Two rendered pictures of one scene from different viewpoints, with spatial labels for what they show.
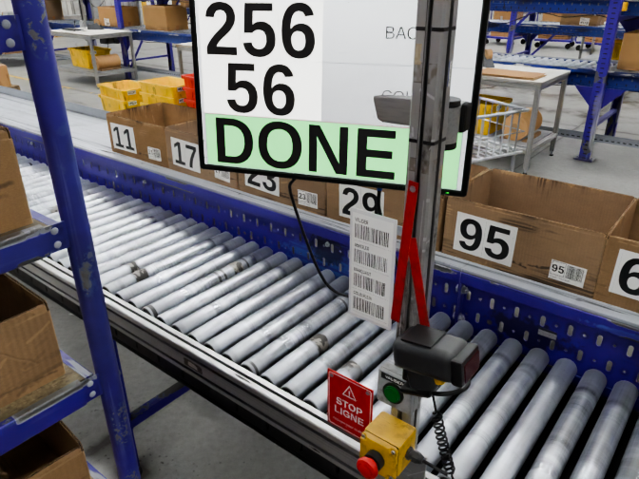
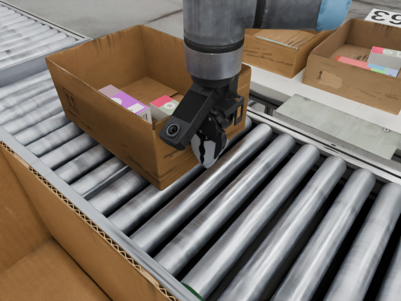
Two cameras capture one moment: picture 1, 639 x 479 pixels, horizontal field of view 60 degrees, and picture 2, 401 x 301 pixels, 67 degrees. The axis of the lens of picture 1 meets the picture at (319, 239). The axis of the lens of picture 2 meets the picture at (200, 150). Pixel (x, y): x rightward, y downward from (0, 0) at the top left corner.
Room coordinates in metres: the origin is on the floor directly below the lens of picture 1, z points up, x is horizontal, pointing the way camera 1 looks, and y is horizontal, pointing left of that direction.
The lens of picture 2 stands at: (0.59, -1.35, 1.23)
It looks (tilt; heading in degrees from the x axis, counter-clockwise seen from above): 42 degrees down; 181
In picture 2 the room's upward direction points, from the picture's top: straight up
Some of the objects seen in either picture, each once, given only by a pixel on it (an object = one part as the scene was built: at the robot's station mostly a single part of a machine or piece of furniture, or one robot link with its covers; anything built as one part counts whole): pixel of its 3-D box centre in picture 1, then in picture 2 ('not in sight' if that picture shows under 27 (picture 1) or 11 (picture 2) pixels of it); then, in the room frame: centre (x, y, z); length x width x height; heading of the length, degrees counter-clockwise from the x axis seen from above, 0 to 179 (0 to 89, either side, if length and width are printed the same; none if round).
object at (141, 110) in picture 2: not in sight; (113, 116); (-0.02, -1.58, 0.79); 0.16 x 0.11 x 0.07; 49
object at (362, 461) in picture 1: (371, 463); not in sight; (0.67, -0.08, 0.84); 0.04 x 0.04 x 0.04; 51
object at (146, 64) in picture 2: not in sight; (149, 94); (-0.05, -1.49, 0.83); 0.39 x 0.29 x 0.17; 49
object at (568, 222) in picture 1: (535, 225); not in sight; (1.34, -0.57, 0.97); 0.39 x 0.29 x 0.17; 51
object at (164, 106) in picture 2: not in sight; (170, 113); (-0.05, -1.44, 0.78); 0.10 x 0.06 x 0.05; 47
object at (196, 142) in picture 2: not in sight; (205, 142); (0.13, -1.35, 0.84); 0.06 x 0.03 x 0.09; 141
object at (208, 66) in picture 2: not in sight; (211, 55); (0.14, -1.35, 1.02); 0.10 x 0.09 x 0.05; 51
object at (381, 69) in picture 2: not in sight; (360, 73); (-0.26, -0.89, 0.79); 0.19 x 0.14 x 0.02; 56
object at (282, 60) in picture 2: not in sight; (282, 34); (-0.53, -1.08, 0.80); 0.38 x 0.28 x 0.10; 142
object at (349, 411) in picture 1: (363, 412); not in sight; (0.77, -0.08, 0.85); 0.16 x 0.01 x 0.13; 51
